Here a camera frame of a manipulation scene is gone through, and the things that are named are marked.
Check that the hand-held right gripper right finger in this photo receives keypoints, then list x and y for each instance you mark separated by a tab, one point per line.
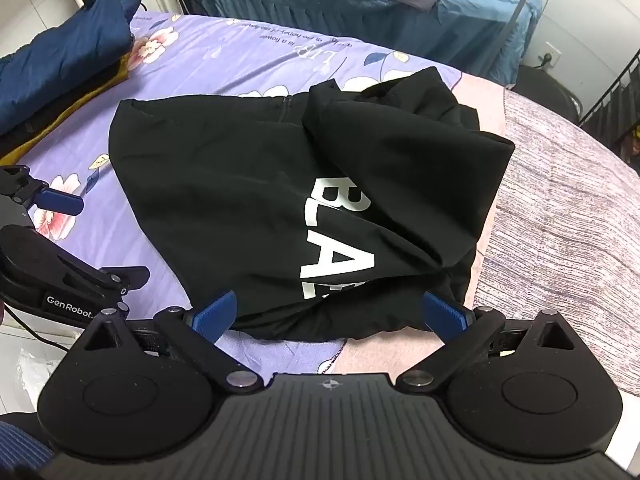
445	312

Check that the mustard yellow cloth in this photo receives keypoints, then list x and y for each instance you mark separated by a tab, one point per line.
30	147

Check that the white wall socket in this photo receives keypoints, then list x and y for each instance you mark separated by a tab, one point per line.
550	55

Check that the black metal railing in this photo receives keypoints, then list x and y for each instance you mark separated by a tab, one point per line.
612	105

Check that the black jacket with white print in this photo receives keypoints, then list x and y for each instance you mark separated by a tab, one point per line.
310	210

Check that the grey striped blanket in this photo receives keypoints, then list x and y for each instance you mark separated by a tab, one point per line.
550	220

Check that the white plastic bag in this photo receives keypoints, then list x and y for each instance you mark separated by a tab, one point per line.
32	375

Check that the blue ribbed cloth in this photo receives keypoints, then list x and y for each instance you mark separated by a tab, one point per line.
20	442

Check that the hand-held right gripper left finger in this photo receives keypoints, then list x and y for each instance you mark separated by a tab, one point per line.
215	317

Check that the blue bed sheet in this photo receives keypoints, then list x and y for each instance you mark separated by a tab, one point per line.
350	20

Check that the black chair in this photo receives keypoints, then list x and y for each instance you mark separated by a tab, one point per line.
550	95

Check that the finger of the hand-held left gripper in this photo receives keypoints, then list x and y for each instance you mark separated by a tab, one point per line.
122	276
57	201

